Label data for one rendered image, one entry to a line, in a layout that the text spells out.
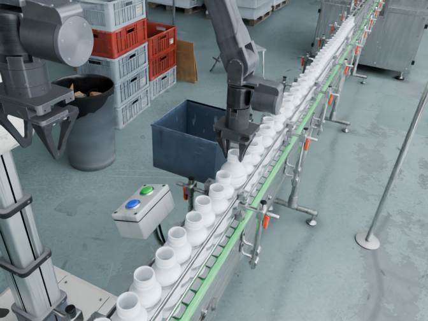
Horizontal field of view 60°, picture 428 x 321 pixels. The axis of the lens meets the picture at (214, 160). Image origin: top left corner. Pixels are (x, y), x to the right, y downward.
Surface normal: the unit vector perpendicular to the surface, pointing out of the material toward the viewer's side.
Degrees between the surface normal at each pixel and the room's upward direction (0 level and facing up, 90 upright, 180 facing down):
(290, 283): 0
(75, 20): 90
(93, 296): 0
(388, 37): 90
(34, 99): 0
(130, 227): 90
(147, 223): 70
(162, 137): 90
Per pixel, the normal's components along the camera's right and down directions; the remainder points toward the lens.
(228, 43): -0.39, 0.46
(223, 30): -0.54, 0.30
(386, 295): 0.06, -0.83
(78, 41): 0.91, 0.28
